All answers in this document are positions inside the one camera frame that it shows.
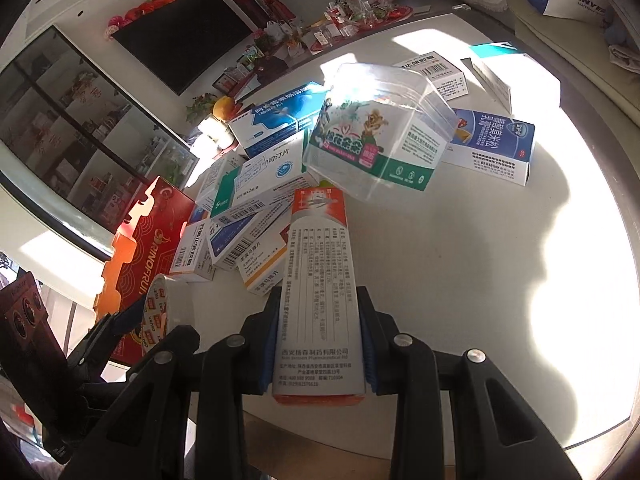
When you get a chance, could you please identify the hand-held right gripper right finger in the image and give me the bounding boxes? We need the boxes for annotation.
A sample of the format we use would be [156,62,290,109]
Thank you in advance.
[356,285,568,480]

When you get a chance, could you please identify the potted plant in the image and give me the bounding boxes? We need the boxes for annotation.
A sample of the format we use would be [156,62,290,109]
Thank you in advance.
[186,92,219,124]

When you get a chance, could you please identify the yellow white medicine box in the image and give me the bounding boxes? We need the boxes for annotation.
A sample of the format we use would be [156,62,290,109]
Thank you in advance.
[239,245,287,295]

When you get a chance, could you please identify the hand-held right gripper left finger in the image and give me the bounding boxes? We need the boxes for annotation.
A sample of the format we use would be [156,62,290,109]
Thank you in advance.
[60,287,278,480]

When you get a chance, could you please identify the red flower garland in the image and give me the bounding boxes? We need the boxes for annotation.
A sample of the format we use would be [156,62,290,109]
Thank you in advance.
[102,0,212,41]

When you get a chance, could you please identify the glass door cabinet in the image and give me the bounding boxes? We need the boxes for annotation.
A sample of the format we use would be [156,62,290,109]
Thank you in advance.
[0,25,202,235]

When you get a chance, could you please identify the white orange medicine box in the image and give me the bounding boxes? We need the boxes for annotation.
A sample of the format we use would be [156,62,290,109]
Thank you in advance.
[394,51,469,99]

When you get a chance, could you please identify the black television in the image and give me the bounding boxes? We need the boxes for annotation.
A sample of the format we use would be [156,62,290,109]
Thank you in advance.
[112,0,254,97]

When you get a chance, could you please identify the red cardboard box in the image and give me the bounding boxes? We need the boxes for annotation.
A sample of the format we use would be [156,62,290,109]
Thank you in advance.
[94,175,197,367]

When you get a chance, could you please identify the large blue white medicine box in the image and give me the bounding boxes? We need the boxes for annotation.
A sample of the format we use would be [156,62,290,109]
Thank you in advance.
[229,81,327,159]

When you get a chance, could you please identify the tape roll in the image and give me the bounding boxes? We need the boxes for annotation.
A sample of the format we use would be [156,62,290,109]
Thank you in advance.
[134,274,202,358]

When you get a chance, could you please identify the clear plastic container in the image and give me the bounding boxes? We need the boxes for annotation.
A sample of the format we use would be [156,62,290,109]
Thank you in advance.
[302,62,459,206]

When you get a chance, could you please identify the white teal medicine box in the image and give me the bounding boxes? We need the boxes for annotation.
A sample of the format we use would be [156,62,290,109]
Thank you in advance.
[460,42,522,114]

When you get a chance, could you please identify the green white medicine box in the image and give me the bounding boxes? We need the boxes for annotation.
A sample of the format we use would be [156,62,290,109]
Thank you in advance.
[210,165,296,218]

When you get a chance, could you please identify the white blue barcode medicine box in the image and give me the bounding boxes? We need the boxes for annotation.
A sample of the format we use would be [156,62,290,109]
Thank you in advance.
[207,195,297,272]

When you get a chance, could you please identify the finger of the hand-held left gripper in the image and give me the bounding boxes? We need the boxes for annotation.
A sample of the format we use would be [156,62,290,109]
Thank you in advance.
[92,305,147,343]

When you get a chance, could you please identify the red tray of small goods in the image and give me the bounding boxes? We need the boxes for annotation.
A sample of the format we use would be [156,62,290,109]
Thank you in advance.
[309,0,416,55]

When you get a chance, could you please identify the beige sofa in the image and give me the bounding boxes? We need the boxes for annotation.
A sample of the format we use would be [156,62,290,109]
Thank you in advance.
[505,0,640,126]

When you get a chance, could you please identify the blue medicine box shield logo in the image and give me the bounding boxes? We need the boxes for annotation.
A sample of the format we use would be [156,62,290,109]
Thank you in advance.
[440,108,536,187]

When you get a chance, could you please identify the red and white medicine box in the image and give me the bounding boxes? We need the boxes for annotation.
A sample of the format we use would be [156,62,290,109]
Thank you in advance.
[272,187,368,407]

